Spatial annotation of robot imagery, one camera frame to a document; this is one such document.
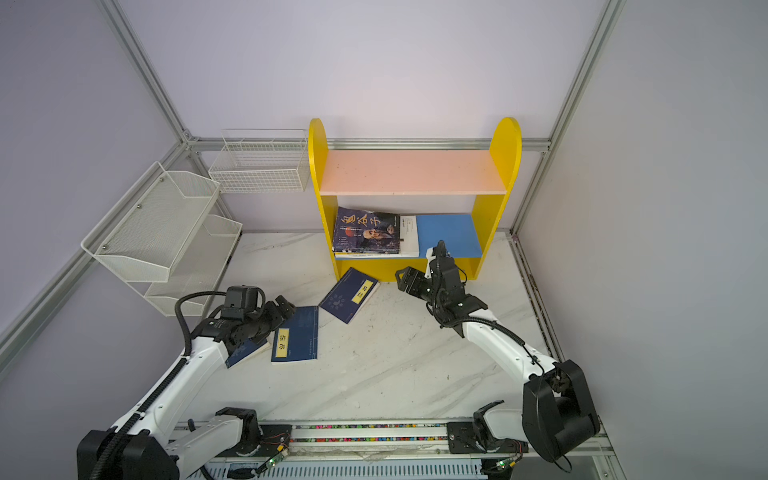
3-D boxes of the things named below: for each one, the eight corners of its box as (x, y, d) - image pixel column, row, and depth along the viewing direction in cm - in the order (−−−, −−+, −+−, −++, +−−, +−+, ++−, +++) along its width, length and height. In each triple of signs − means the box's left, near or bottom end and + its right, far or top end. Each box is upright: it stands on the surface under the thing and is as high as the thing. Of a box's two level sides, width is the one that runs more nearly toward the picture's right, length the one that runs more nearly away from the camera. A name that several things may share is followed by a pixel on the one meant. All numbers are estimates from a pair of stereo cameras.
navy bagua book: (320, 309, 100) (319, 304, 98) (351, 271, 110) (350, 267, 108) (351, 325, 96) (350, 321, 94) (380, 285, 106) (379, 280, 104)
